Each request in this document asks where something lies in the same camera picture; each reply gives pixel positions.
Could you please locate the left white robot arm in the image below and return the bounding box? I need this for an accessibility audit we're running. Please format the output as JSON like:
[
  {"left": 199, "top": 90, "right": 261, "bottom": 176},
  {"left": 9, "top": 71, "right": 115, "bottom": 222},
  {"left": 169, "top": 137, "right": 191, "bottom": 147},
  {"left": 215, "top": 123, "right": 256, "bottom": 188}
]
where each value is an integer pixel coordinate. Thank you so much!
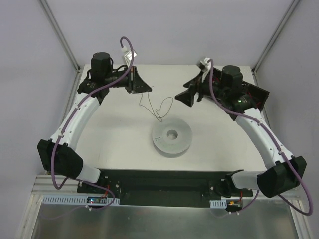
[{"left": 37, "top": 50, "right": 152, "bottom": 194}]

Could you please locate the left white cable duct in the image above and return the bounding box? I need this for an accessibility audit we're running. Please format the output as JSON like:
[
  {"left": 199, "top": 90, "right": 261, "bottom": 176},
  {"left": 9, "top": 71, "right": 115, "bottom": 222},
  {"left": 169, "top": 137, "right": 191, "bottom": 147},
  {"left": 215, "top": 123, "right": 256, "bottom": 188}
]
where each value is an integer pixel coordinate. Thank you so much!
[{"left": 42, "top": 195, "right": 120, "bottom": 206}]

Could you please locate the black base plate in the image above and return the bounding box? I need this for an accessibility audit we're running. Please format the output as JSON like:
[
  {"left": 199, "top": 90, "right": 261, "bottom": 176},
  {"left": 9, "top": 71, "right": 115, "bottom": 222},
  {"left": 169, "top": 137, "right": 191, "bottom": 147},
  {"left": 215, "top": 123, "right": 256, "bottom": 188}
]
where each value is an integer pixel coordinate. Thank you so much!
[{"left": 77, "top": 169, "right": 253, "bottom": 208}]

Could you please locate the grey plastic spool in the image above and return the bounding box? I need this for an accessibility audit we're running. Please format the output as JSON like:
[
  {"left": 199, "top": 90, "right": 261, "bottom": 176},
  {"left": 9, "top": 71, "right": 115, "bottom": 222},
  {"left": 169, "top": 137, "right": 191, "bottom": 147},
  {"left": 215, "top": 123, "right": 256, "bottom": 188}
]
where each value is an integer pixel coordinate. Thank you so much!
[{"left": 151, "top": 117, "right": 193, "bottom": 158}]

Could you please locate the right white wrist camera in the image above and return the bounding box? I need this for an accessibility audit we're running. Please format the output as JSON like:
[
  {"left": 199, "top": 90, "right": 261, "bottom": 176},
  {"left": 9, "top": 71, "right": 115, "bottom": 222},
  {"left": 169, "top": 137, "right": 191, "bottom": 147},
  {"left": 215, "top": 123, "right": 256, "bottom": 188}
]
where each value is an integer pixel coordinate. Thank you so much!
[{"left": 197, "top": 57, "right": 214, "bottom": 83}]

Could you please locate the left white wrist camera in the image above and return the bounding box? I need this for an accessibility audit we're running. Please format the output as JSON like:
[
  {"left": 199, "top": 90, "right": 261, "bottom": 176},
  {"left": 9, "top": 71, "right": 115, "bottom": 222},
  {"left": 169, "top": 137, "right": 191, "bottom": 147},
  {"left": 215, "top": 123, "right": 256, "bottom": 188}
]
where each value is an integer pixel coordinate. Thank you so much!
[{"left": 121, "top": 47, "right": 137, "bottom": 66}]

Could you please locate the aluminium frame rail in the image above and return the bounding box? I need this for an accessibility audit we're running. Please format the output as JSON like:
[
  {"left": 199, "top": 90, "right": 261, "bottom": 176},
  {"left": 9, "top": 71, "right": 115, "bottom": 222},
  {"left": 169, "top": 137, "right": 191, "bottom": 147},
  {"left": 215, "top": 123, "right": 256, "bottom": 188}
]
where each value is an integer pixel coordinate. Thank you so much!
[{"left": 31, "top": 175, "right": 301, "bottom": 200}]

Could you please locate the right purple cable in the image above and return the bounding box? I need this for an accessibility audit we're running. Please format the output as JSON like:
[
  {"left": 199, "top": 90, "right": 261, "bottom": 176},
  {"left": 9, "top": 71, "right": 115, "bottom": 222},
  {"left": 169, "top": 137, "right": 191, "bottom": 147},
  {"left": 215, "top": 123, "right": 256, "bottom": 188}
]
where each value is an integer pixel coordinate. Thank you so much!
[{"left": 208, "top": 59, "right": 314, "bottom": 216}]

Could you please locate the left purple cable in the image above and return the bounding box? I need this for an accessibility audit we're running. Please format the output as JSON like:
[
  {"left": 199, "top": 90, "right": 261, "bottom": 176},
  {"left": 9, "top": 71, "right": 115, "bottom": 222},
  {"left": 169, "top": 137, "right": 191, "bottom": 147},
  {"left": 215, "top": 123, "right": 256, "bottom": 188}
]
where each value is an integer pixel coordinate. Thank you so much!
[{"left": 51, "top": 36, "right": 134, "bottom": 212}]

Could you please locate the purple cable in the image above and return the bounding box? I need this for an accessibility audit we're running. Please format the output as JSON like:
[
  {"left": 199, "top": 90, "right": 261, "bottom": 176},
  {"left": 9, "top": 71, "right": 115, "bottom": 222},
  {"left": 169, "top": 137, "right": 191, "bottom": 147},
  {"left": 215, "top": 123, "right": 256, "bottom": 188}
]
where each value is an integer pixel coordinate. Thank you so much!
[
  {"left": 208, "top": 59, "right": 314, "bottom": 216},
  {"left": 51, "top": 36, "right": 134, "bottom": 212}
]

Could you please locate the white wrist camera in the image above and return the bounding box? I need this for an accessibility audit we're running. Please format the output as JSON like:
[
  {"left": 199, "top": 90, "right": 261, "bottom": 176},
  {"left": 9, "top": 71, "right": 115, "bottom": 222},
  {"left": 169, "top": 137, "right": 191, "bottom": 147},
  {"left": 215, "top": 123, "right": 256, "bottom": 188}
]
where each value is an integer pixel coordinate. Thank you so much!
[
  {"left": 121, "top": 47, "right": 137, "bottom": 66},
  {"left": 197, "top": 57, "right": 214, "bottom": 83}
]

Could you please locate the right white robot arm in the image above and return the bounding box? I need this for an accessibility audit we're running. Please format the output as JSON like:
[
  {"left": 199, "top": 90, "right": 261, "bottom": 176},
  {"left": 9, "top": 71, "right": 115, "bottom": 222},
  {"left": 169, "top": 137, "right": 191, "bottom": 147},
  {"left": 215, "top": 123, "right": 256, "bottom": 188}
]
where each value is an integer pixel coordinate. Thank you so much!
[{"left": 175, "top": 63, "right": 307, "bottom": 198}]

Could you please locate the white cable duct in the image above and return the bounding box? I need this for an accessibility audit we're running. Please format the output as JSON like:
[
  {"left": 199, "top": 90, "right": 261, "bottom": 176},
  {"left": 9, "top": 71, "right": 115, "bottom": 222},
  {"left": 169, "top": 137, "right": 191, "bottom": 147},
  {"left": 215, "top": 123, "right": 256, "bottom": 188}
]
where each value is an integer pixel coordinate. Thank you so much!
[
  {"left": 209, "top": 199, "right": 227, "bottom": 209},
  {"left": 42, "top": 195, "right": 120, "bottom": 206}
]

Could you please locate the right white cable duct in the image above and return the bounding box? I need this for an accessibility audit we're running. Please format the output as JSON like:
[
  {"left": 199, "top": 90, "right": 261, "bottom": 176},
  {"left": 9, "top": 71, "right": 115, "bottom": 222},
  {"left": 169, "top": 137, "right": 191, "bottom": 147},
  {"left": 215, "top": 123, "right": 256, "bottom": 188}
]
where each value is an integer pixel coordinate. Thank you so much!
[{"left": 209, "top": 199, "right": 227, "bottom": 209}]

